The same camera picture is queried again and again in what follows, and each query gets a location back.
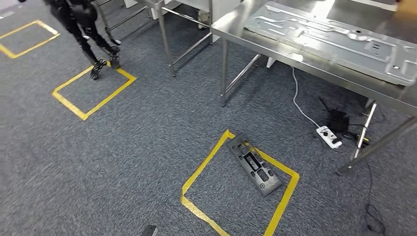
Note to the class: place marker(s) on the silver sheet metal part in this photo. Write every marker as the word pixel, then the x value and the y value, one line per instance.
pixel 325 32

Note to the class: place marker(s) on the black plastic panel part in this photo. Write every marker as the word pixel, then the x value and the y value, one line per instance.
pixel 254 164

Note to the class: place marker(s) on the stainless steel workbench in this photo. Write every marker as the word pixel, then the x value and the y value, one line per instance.
pixel 164 35
pixel 293 49

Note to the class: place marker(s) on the white power strip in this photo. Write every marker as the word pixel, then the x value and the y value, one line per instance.
pixel 329 137

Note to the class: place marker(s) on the yellow tape floor square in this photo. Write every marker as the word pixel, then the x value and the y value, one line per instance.
pixel 208 163

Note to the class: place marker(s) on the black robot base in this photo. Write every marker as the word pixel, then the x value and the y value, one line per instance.
pixel 149 230

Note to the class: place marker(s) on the black power adapter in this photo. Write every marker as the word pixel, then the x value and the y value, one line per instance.
pixel 338 121

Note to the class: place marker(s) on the black humanoid robot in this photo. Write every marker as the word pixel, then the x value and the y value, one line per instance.
pixel 81 19

